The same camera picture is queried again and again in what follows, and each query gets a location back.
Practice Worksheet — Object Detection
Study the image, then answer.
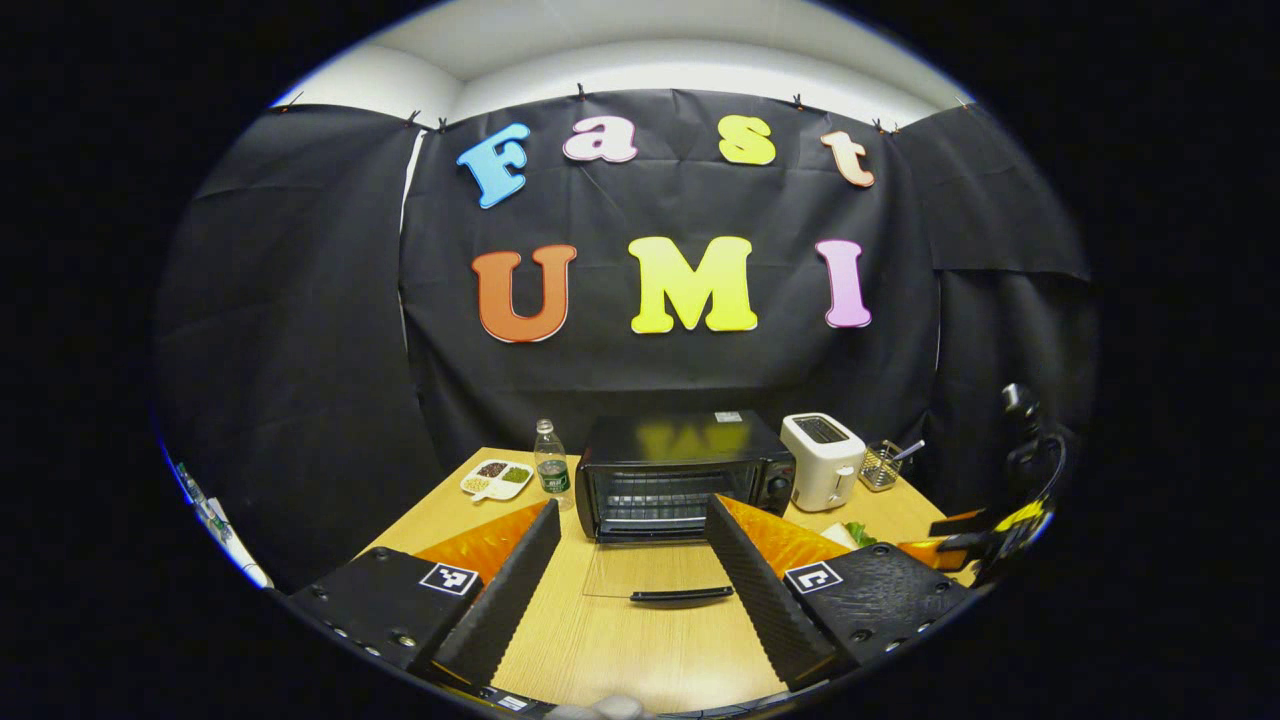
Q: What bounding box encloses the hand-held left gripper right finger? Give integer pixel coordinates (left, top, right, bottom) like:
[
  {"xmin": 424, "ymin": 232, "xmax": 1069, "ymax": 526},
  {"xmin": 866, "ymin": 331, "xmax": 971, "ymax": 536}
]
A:
[{"xmin": 705, "ymin": 493, "xmax": 976, "ymax": 693}]

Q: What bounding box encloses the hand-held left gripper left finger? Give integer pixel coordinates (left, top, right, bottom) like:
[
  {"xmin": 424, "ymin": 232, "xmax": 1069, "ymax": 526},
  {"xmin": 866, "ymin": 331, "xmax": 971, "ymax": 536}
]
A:
[{"xmin": 285, "ymin": 498, "xmax": 563, "ymax": 691}]

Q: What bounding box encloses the black electric oven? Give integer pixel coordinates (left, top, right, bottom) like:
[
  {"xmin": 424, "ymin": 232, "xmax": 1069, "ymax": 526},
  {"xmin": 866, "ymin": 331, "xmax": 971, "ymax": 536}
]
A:
[{"xmin": 575, "ymin": 410, "xmax": 798, "ymax": 607}]

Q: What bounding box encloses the metal mesh utensil holder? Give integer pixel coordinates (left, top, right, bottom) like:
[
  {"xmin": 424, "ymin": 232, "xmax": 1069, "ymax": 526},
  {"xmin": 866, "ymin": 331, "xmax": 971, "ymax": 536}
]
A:
[{"xmin": 858, "ymin": 438, "xmax": 926, "ymax": 493}]

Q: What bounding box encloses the white divided snack plate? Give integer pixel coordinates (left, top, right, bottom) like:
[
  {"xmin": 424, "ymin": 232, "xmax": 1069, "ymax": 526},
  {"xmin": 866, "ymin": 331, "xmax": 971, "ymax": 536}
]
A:
[{"xmin": 460, "ymin": 459, "xmax": 535, "ymax": 502}]

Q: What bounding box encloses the clear plastic water bottle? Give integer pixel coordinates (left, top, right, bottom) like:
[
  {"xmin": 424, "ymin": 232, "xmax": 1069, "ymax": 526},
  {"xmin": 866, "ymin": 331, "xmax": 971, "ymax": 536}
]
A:
[{"xmin": 534, "ymin": 419, "xmax": 573, "ymax": 512}]

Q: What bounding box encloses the white toaster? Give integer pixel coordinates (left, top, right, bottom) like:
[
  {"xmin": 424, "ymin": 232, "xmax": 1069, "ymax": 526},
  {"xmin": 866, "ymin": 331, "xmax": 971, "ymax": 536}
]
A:
[{"xmin": 780, "ymin": 413, "xmax": 867, "ymax": 513}]

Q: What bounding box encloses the black backdrop cloth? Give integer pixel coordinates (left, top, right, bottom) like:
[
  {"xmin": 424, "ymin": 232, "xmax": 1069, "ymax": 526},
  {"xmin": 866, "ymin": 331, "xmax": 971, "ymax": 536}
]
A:
[{"xmin": 155, "ymin": 88, "xmax": 1101, "ymax": 591}]

